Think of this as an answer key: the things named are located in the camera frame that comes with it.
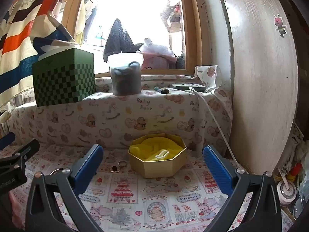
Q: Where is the pink bundle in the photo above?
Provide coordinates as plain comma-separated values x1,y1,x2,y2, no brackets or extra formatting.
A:
138,39,179,70

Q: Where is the wooden window frame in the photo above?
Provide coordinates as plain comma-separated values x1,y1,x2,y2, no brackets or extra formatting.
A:
61,0,209,76

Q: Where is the white charging cable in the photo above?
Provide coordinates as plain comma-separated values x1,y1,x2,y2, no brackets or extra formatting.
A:
189,87,242,169

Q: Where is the grey power bank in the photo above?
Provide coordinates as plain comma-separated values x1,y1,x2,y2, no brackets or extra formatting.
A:
171,83,207,92

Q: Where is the wooden cabinet panel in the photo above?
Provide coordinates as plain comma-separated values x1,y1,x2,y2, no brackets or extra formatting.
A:
221,0,300,174

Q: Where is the green checkered box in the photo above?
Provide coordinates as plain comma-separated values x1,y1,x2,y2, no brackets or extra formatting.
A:
32,48,96,107

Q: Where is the cartoon sticker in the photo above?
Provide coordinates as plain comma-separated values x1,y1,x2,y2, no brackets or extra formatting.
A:
273,14,288,37

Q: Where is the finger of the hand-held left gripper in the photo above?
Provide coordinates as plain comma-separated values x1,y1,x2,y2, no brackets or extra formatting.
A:
0,139,40,169
0,132,16,150

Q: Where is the yellow cloth lining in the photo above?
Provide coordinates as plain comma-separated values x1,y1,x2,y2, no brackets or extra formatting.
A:
130,135,183,162

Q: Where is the white pink cup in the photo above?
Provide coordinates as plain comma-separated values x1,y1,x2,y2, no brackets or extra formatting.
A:
276,171,298,207

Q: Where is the dark pot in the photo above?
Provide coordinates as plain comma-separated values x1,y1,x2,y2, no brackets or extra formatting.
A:
175,54,186,69

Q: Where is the striped curtain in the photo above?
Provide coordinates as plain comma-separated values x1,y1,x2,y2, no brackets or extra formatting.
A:
0,0,80,109

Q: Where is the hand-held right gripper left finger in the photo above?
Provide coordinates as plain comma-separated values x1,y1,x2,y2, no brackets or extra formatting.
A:
25,144,104,232

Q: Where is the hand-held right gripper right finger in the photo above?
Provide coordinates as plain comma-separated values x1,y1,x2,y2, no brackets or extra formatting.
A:
202,145,282,232

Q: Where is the gold octagonal jewelry box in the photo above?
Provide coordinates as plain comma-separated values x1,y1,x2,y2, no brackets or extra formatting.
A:
127,133,187,179

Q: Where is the strawberry print tablecloth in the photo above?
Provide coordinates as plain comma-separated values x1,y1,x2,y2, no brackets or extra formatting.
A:
0,142,294,232

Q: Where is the bear print cloth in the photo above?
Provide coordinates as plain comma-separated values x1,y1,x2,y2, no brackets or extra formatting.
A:
5,65,233,155

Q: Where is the dark hanging cloth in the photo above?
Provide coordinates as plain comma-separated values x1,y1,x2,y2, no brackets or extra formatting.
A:
103,18,144,63

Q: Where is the clear plastic tub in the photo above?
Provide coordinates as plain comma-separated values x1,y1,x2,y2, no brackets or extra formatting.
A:
107,53,144,96

